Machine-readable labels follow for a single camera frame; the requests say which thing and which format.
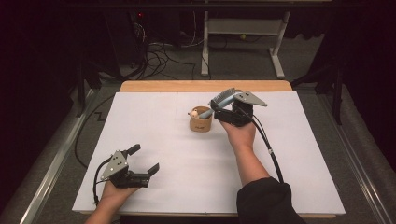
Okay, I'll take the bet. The person's left hand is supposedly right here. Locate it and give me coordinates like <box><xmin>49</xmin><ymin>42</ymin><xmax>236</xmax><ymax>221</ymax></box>
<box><xmin>99</xmin><ymin>180</ymin><xmax>140</xmax><ymax>208</ymax></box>

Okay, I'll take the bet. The person's right hand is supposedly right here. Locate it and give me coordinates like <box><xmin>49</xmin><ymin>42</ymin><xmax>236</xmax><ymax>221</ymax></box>
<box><xmin>219</xmin><ymin>119</ymin><xmax>257</xmax><ymax>151</ymax></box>

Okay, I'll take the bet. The person's black sleeve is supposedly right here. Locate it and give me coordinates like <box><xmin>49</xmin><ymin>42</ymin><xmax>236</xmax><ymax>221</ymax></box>
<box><xmin>236</xmin><ymin>176</ymin><xmax>306</xmax><ymax>224</ymax></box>

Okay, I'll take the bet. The white table mat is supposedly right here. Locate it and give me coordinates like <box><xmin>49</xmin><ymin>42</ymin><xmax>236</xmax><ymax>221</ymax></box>
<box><xmin>72</xmin><ymin>91</ymin><xmax>347</xmax><ymax>216</ymax></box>

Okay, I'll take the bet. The black tripod stand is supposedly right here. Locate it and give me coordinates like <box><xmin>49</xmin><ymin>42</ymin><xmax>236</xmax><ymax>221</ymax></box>
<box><xmin>75</xmin><ymin>60</ymin><xmax>103</xmax><ymax>119</ymax></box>
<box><xmin>290</xmin><ymin>61</ymin><xmax>346</xmax><ymax>126</ymax></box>

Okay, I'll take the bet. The long black floor cable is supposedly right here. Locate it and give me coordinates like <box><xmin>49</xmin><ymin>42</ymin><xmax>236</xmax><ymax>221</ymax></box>
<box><xmin>74</xmin><ymin>93</ymin><xmax>116</xmax><ymax>170</ymax></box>

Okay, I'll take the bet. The hand-held gripper cable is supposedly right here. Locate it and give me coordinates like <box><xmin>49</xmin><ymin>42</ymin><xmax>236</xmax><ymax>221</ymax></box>
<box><xmin>245</xmin><ymin>106</ymin><xmax>285</xmax><ymax>185</ymax></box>
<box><xmin>92</xmin><ymin>158</ymin><xmax>112</xmax><ymax>205</ymax></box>

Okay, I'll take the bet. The tangle of black floor cables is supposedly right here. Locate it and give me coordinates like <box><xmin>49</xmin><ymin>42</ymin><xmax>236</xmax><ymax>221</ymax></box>
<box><xmin>124</xmin><ymin>12</ymin><xmax>198</xmax><ymax>80</ymax></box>

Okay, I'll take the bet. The metal floor rail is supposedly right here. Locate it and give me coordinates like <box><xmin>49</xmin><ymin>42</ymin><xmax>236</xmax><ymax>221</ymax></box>
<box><xmin>18</xmin><ymin>89</ymin><xmax>95</xmax><ymax>224</ymax></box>
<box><xmin>317</xmin><ymin>92</ymin><xmax>396</xmax><ymax>224</ymax></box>

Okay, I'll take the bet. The light blue hairbrush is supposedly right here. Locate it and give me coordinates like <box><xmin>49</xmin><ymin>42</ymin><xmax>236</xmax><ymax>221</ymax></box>
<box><xmin>198</xmin><ymin>87</ymin><xmax>243</xmax><ymax>120</ymax></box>

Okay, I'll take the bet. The wooden holder with animal figurine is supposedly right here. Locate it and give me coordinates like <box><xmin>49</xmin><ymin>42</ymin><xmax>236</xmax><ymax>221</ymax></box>
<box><xmin>187</xmin><ymin>105</ymin><xmax>215</xmax><ymax>133</ymax></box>

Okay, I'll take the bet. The right hand-held gripper cable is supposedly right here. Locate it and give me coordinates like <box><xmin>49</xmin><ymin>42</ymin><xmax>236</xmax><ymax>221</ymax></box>
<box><xmin>245</xmin><ymin>106</ymin><xmax>285</xmax><ymax>185</ymax></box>

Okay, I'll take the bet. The left hand-held gripper cable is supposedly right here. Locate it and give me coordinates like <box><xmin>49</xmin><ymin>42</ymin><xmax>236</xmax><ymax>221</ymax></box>
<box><xmin>92</xmin><ymin>158</ymin><xmax>112</xmax><ymax>205</ymax></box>

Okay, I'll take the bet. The white metal stand frame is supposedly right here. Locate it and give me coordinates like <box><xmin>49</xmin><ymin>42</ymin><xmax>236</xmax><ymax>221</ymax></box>
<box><xmin>200</xmin><ymin>10</ymin><xmax>286</xmax><ymax>79</ymax></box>

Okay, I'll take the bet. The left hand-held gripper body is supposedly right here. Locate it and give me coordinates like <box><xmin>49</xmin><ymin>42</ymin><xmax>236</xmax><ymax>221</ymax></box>
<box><xmin>100</xmin><ymin>149</ymin><xmax>150</xmax><ymax>189</ymax></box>

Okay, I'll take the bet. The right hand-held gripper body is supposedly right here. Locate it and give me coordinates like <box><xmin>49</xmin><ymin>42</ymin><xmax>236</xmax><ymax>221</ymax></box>
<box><xmin>213</xmin><ymin>91</ymin><xmax>268</xmax><ymax>128</ymax></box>

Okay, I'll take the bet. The black computer tower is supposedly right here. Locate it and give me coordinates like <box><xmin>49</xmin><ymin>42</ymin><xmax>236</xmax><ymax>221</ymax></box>
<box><xmin>105</xmin><ymin>8</ymin><xmax>148</xmax><ymax>67</ymax></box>

